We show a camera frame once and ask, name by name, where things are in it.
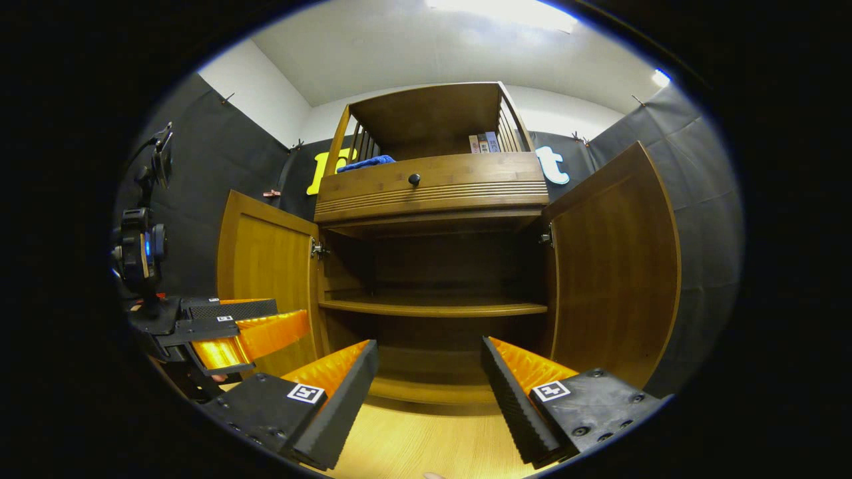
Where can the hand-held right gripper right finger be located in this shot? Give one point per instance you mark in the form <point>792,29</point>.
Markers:
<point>512,412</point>

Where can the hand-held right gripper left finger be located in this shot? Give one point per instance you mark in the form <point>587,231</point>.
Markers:
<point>343,412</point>

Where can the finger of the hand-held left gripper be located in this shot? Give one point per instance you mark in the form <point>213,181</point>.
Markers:
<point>200,330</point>
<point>233,309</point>

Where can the wooden shoe cabinet door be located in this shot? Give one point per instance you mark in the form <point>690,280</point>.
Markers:
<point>619,266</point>
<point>266,259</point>

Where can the wooden double-door shoe cabinet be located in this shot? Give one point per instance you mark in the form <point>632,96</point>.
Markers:
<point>426,116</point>

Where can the metal door hinge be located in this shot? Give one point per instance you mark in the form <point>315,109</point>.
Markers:
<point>546,235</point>
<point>319,249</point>

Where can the wooden inner cabinet shelf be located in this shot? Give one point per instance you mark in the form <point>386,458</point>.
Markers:
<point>432,307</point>

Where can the blue cloth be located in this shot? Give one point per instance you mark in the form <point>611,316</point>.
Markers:
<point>366,163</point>

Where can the wooden drawer front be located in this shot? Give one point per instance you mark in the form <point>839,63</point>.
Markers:
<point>479,176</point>

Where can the upright book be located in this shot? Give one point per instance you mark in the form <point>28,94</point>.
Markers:
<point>483,144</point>
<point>493,142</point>
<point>474,145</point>

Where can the small ceiling light panel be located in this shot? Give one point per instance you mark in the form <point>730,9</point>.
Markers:
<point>661,78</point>

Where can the large ceiling light panel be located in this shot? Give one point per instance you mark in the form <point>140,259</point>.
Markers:
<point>506,10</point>

